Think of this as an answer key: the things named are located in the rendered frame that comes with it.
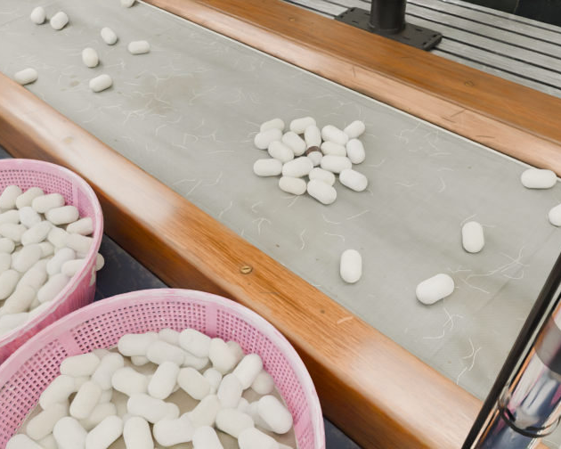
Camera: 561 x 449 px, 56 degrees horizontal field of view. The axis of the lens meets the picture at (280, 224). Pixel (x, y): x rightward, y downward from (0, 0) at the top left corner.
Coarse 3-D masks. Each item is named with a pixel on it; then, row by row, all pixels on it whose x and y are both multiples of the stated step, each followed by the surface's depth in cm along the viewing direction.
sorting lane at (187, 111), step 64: (0, 0) 99; (64, 0) 98; (0, 64) 82; (64, 64) 81; (128, 64) 80; (192, 64) 79; (256, 64) 78; (128, 128) 68; (192, 128) 68; (256, 128) 67; (320, 128) 66; (384, 128) 66; (192, 192) 59; (256, 192) 59; (384, 192) 58; (448, 192) 57; (512, 192) 57; (320, 256) 52; (384, 256) 51; (448, 256) 51; (512, 256) 51; (384, 320) 46; (448, 320) 46; (512, 320) 46
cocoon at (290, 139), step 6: (288, 132) 63; (282, 138) 63; (288, 138) 62; (294, 138) 62; (300, 138) 62; (288, 144) 62; (294, 144) 61; (300, 144) 61; (294, 150) 62; (300, 150) 62
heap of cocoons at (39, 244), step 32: (32, 192) 60; (0, 224) 57; (32, 224) 57; (64, 224) 59; (0, 256) 53; (32, 256) 53; (64, 256) 53; (0, 288) 51; (32, 288) 50; (0, 320) 48
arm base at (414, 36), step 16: (384, 0) 92; (400, 0) 92; (336, 16) 102; (352, 16) 101; (368, 16) 101; (384, 16) 94; (400, 16) 94; (384, 32) 95; (400, 32) 96; (416, 32) 96; (432, 32) 95
